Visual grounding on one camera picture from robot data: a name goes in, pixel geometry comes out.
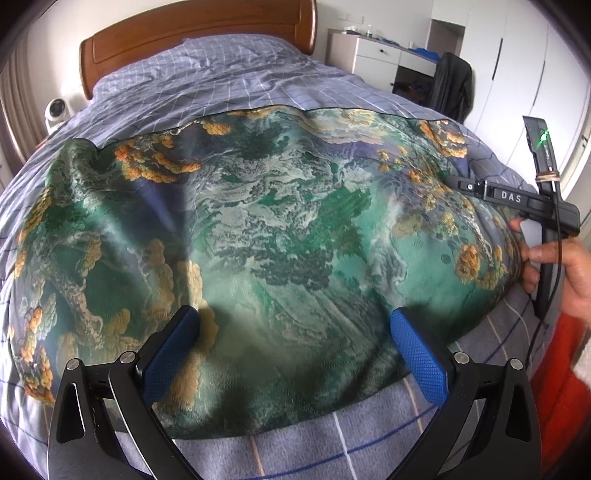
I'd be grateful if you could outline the person right hand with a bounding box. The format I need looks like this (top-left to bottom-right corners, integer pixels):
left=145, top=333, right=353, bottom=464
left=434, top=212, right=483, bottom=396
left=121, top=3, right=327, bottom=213
left=519, top=237, right=591, bottom=329

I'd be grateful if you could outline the black phone on gripper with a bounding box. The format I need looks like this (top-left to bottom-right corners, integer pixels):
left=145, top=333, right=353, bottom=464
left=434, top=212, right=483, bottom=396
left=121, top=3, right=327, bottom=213
left=523, top=116, right=560, bottom=184

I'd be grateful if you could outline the white wardrobe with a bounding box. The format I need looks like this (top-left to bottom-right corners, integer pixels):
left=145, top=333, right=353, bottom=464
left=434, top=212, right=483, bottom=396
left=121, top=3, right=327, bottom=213
left=432, top=1, right=590, bottom=195

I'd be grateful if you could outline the black jacket on chair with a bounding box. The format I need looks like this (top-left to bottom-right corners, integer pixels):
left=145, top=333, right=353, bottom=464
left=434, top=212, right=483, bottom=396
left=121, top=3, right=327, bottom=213
left=429, top=52, right=474, bottom=123

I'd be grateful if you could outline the white desk with drawers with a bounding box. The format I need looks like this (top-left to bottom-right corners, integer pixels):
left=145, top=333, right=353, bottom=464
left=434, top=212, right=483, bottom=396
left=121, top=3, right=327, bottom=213
left=325, top=31, right=437, bottom=92

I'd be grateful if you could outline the white round fan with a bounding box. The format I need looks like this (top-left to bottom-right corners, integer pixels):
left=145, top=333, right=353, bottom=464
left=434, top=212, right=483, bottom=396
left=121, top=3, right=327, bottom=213
left=44, top=98, right=70, bottom=135

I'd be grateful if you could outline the beige curtain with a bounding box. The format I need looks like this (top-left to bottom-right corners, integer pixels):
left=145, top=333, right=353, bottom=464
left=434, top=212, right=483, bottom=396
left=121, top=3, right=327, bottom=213
left=1, top=33, right=46, bottom=176

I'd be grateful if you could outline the blue checked duvet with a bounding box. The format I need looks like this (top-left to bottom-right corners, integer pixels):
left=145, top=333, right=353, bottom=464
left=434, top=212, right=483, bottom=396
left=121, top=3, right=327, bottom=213
left=1, top=35, right=557, bottom=479

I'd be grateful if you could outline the wooden headboard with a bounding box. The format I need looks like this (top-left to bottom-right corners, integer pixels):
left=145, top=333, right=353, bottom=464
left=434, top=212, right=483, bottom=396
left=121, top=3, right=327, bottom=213
left=79, top=0, right=318, bottom=100

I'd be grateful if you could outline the black cable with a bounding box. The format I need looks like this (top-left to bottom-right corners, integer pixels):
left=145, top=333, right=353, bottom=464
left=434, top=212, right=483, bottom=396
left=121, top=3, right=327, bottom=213
left=526, top=179, right=565, bottom=370

